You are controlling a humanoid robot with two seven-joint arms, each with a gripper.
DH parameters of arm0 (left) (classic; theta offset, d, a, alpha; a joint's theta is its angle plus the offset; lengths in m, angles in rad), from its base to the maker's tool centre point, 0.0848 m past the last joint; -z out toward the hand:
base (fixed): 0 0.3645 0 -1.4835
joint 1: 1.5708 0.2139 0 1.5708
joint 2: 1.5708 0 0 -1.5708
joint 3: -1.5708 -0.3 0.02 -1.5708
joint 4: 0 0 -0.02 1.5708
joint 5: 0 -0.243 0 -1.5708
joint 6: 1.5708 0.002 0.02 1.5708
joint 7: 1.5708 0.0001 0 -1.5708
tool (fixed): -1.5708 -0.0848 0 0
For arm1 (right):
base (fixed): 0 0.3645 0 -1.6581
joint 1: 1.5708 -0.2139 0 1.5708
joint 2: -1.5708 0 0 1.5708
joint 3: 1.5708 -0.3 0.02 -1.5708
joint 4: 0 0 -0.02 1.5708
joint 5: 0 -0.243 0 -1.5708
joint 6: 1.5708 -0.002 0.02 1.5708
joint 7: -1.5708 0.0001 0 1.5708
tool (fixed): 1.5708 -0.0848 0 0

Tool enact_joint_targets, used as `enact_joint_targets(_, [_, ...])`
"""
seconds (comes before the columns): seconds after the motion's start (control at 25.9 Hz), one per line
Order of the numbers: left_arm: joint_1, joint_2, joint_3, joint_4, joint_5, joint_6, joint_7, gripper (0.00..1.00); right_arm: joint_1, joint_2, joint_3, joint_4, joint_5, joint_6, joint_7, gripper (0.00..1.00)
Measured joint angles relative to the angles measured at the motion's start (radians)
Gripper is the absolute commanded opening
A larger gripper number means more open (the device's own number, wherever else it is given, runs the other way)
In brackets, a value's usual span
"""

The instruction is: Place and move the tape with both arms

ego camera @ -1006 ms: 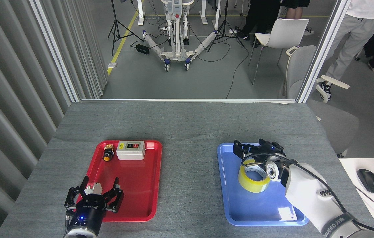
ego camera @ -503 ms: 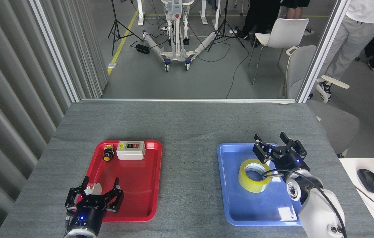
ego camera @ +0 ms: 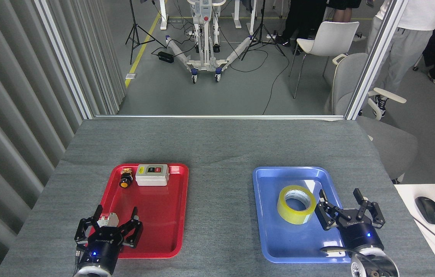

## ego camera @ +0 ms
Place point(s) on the silver frame rail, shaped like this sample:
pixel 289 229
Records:
pixel 217 116

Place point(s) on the white plastic chair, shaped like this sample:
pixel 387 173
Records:
pixel 332 36

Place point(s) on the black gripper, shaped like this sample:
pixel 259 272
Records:
pixel 100 252
pixel 359 232

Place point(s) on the yellow tape roll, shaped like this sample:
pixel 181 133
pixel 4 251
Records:
pixel 289 211

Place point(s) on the blue plastic tray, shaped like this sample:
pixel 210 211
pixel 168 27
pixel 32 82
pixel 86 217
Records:
pixel 271 238

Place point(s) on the black power adapter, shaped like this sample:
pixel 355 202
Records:
pixel 165 57

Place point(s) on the yellow push button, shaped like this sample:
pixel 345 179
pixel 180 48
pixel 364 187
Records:
pixel 125 181

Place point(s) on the grey floor plate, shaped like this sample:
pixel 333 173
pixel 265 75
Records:
pixel 131 76

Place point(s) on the grey office chair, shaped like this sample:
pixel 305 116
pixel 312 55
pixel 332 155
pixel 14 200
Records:
pixel 350 77

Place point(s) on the white power strip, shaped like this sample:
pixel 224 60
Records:
pixel 273 37

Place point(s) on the black tripod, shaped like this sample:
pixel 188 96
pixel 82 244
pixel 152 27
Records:
pixel 262 29
pixel 136 30

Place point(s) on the white desk leg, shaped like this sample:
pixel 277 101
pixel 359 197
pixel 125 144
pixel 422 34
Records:
pixel 237 15
pixel 254 15
pixel 163 19

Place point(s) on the black computer mouse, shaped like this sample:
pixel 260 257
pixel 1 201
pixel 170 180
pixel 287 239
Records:
pixel 429 209

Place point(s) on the white desk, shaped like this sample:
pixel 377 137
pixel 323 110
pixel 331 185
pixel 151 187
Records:
pixel 409 196

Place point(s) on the white stand on wheels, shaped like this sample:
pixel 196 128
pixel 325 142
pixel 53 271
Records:
pixel 203 57

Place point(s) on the grey switch box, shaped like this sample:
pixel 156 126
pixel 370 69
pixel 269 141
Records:
pixel 152 175

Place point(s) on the red plastic tray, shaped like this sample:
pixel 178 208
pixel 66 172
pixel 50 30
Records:
pixel 163 215

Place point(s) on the white circuit breaker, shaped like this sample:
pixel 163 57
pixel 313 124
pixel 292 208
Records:
pixel 110 220

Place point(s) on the silver frame post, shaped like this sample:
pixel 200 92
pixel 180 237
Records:
pixel 377 57
pixel 63 57

